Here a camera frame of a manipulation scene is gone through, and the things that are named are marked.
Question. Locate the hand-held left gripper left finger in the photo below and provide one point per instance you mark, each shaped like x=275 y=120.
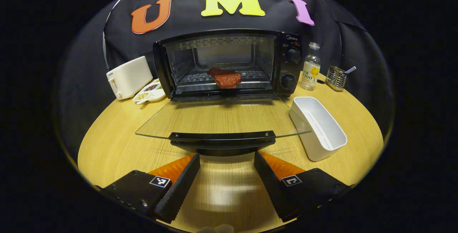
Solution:
x=180 y=189

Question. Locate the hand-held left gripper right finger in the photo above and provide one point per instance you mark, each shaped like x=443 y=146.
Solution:
x=273 y=189

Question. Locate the red meat piece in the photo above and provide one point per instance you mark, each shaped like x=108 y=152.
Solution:
x=225 y=79

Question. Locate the black electric oven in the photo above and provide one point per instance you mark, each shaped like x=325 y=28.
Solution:
x=291 y=70

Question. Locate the white rectangular container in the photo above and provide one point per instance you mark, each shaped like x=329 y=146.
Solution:
x=322 y=132

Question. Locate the white divided seed dish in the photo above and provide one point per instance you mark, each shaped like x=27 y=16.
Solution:
x=148 y=95

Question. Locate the white toaster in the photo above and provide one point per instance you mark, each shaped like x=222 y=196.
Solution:
x=130 y=77

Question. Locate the clear plastic bottle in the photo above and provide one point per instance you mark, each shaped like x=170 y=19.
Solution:
x=310 y=72

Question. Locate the metal utensil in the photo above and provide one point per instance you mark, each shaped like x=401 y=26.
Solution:
x=350 y=69

